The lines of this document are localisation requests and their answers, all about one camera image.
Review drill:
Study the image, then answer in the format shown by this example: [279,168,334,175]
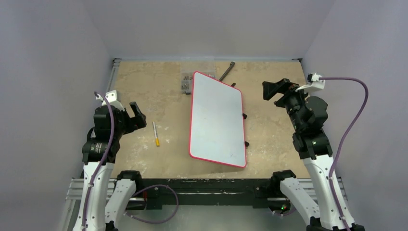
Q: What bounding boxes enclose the pink framed whiteboard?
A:
[188,71,247,168]

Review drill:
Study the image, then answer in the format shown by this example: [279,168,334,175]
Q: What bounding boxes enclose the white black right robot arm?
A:
[262,78,365,231]

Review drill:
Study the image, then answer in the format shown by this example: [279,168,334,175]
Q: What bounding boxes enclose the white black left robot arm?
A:
[73,102,147,231]

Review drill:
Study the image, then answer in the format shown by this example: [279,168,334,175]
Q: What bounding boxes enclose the black metal rod tool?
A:
[219,62,235,82]

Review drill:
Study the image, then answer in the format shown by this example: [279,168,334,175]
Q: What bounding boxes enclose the clear plastic screw box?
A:
[180,59,216,95]

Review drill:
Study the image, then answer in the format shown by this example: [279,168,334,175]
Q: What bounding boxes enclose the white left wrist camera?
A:
[105,90,125,111]

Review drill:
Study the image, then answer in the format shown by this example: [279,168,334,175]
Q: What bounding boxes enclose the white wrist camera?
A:
[105,90,125,111]
[295,73,325,93]

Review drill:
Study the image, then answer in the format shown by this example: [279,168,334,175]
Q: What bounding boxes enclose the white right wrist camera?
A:
[295,73,325,93]

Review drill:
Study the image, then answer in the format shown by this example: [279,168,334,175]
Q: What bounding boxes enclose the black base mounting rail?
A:
[142,179,282,209]

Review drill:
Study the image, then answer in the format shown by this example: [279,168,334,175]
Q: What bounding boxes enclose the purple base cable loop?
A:
[126,184,179,225]

